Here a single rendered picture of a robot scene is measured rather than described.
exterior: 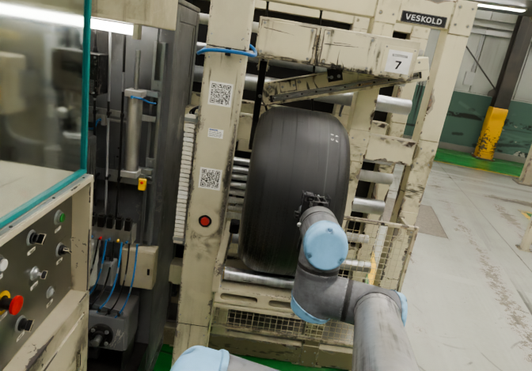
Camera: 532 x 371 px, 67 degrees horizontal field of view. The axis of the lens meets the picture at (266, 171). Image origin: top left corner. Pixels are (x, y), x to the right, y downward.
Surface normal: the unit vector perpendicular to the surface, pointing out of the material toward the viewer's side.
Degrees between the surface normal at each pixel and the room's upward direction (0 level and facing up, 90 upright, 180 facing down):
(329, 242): 79
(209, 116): 90
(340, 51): 90
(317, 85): 90
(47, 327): 0
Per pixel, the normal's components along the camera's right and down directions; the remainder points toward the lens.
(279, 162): 0.07, -0.31
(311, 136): 0.11, -0.62
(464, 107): -0.20, 0.26
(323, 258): 0.01, 0.09
